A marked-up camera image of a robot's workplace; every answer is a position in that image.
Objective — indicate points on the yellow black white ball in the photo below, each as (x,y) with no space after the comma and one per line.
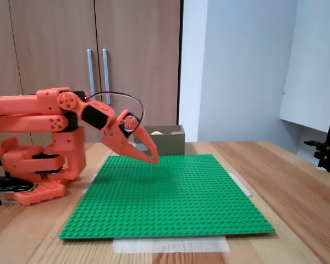
(157,133)

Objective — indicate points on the brown cardboard box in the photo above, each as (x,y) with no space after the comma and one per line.
(170,144)

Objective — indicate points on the short masking tape strip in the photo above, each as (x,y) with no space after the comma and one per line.
(89,185)
(240,184)

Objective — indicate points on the green studded baseplate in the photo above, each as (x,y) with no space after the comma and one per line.
(167,206)

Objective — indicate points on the long masking tape strip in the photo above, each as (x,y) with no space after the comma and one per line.
(170,246)

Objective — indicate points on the brown wooden cabinet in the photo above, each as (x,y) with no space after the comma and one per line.
(140,27)

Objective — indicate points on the white wall panel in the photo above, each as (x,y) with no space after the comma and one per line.
(313,82)

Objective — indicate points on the black camera stand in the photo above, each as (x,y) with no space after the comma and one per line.
(324,154)

